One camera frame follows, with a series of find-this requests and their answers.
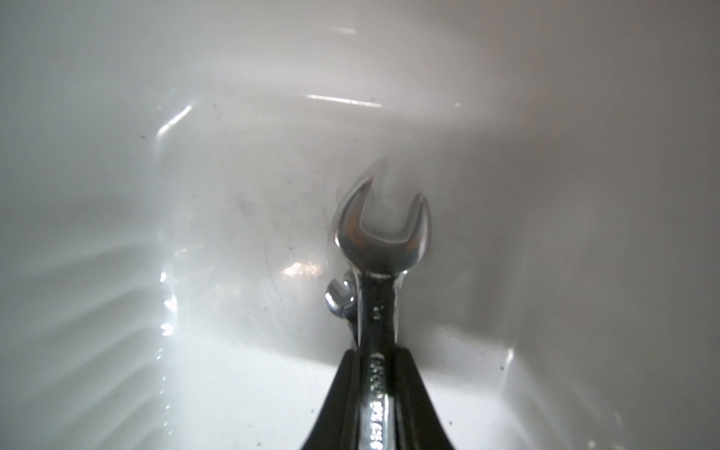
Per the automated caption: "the white plastic storage tray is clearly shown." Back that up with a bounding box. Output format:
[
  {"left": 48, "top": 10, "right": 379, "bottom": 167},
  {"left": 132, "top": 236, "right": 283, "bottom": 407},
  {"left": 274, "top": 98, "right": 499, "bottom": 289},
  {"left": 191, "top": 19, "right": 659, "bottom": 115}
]
[{"left": 1, "top": 1, "right": 719, "bottom": 449}]

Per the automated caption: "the silver combination wrench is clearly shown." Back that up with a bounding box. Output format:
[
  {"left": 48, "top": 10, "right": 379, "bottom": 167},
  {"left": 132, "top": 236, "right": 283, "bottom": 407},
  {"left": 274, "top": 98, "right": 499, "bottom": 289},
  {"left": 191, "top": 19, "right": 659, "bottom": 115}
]
[{"left": 325, "top": 175, "right": 431, "bottom": 449}]

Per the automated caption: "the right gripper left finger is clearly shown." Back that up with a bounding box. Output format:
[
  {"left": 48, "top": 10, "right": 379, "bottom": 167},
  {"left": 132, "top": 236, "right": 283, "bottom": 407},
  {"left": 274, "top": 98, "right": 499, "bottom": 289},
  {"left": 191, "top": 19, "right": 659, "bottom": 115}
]
[{"left": 302, "top": 350, "right": 359, "bottom": 450}]

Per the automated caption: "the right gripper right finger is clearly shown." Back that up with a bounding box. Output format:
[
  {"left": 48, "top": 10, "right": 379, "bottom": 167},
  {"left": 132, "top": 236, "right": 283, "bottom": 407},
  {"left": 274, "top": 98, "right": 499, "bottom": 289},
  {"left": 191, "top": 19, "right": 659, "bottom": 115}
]
[{"left": 394, "top": 347, "right": 454, "bottom": 450}]

